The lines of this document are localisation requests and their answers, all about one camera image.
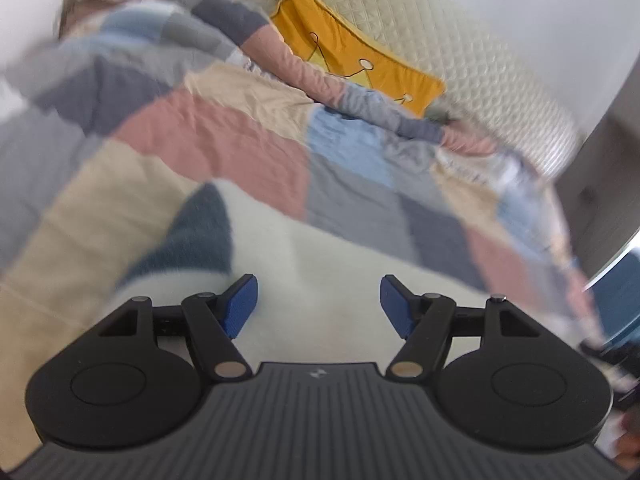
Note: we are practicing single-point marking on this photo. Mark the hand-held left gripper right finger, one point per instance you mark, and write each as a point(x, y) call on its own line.
point(395, 305)

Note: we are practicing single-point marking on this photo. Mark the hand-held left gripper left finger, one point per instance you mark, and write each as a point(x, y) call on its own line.
point(242, 302)

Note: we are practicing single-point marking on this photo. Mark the striped cream and blue sweater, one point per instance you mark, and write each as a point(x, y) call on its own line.
point(310, 260)

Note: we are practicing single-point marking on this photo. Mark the person's right forearm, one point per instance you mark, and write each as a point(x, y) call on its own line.
point(627, 435)

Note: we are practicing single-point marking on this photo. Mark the blue chair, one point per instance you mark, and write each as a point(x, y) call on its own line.
point(620, 310)

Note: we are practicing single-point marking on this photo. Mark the patchwork quilt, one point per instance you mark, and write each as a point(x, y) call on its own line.
point(225, 140)

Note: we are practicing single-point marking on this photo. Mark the grey cabinet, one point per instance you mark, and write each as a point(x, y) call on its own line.
point(610, 185)

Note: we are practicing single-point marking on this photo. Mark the yellow pillow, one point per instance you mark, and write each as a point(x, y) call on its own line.
point(350, 45)

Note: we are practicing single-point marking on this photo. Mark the cream quilted headboard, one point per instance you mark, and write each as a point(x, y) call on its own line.
point(450, 35)

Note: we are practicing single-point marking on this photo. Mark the brown cardboard box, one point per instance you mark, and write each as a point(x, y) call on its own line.
point(85, 15)

